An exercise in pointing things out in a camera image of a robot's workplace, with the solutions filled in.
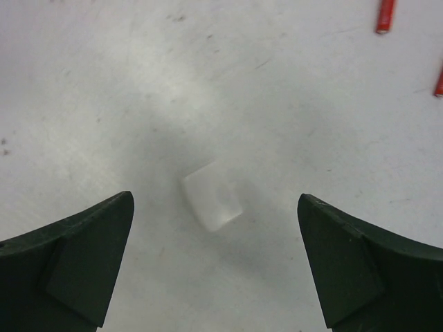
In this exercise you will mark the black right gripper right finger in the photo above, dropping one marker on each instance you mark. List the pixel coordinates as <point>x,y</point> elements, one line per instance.
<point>368,278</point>

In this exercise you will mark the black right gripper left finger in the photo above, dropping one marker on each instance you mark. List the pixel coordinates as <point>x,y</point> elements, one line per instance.
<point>61,277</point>

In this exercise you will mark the white battery cover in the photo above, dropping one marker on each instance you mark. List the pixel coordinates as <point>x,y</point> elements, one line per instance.
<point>212,196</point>

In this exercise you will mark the red orange battery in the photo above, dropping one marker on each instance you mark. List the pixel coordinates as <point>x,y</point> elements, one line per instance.
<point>384,19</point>
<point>438,92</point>

